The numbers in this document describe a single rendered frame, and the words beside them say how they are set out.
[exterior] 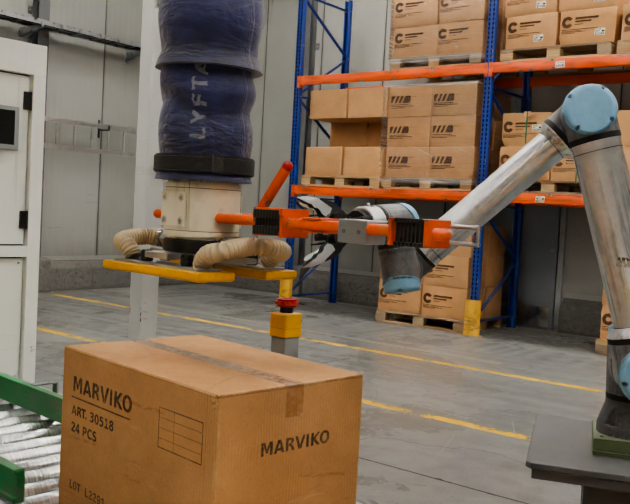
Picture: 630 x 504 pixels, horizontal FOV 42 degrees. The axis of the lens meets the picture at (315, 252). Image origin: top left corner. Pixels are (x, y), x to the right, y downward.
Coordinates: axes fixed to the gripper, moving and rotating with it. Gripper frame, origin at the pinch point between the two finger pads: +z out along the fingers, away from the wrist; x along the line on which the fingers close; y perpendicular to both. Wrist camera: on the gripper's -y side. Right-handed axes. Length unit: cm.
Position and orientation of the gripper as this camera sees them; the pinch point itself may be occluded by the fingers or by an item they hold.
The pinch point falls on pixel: (301, 232)
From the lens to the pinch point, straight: 179.8
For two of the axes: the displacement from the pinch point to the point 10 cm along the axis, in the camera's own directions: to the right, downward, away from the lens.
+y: -6.7, 0.1, 7.4
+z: -7.4, 1.0, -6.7
